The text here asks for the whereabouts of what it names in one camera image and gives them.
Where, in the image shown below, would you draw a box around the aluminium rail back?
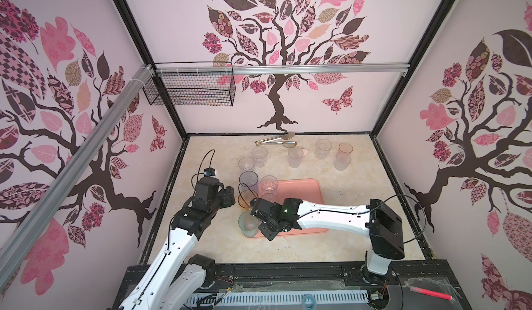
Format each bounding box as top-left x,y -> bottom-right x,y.
156,63 -> 410,76

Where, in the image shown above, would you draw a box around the black wire basket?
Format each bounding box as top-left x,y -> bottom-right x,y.
143,60 -> 236,107

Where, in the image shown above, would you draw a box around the clear faceted glass front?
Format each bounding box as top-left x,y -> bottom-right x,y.
261,193 -> 278,203

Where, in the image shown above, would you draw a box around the blue tall cup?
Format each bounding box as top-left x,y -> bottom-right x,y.
239,171 -> 259,193

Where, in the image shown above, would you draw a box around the aluminium rail left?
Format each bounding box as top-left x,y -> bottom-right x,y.
1,64 -> 153,288

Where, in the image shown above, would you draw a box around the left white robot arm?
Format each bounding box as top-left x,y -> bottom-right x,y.
117,167 -> 236,309

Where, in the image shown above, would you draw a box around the aluminium rail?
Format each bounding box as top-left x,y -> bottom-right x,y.
156,63 -> 410,76
1,64 -> 153,288

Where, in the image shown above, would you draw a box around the green tall cup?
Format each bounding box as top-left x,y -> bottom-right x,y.
238,211 -> 260,238

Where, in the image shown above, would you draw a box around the metal tongs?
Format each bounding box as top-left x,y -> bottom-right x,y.
255,133 -> 297,149

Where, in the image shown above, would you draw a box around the pink marker pen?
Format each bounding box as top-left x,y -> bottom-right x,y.
409,286 -> 452,301

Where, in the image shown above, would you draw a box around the yellow amber glass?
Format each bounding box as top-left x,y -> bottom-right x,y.
238,190 -> 255,209

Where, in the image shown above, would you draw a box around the pink tray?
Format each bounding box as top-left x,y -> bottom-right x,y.
255,179 -> 327,238

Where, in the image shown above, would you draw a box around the pink transparent cup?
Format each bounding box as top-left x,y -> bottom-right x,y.
337,142 -> 353,156

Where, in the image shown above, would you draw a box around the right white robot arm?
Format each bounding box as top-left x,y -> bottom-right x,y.
250,198 -> 405,276

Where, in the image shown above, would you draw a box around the white slotted cable duct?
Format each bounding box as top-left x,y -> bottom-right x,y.
181,290 -> 369,309

